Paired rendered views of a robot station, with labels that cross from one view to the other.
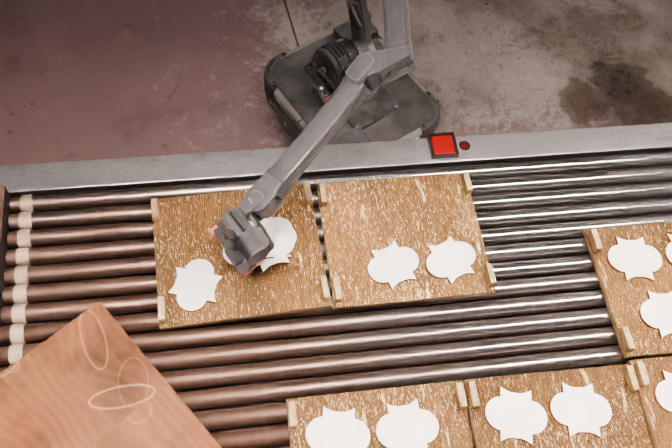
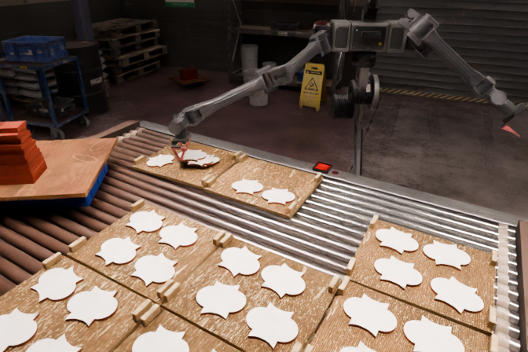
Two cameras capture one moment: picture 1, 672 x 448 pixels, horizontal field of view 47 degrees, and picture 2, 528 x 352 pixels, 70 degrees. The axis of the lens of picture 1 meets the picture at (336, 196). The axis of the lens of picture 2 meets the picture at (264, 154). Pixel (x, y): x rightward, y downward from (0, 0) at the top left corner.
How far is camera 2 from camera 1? 1.51 m
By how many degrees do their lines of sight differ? 46
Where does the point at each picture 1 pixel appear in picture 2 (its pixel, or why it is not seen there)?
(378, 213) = (262, 172)
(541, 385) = (271, 259)
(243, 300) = (171, 171)
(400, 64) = (280, 72)
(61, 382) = (75, 148)
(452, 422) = (203, 247)
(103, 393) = (81, 155)
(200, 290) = (159, 162)
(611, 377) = (322, 279)
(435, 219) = (287, 183)
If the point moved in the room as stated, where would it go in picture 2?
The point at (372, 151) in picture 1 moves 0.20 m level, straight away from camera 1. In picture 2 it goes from (285, 159) to (313, 148)
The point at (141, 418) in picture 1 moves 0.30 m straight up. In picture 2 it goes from (81, 165) to (64, 96)
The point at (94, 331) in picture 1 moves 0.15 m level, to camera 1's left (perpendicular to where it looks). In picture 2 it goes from (104, 142) to (90, 133)
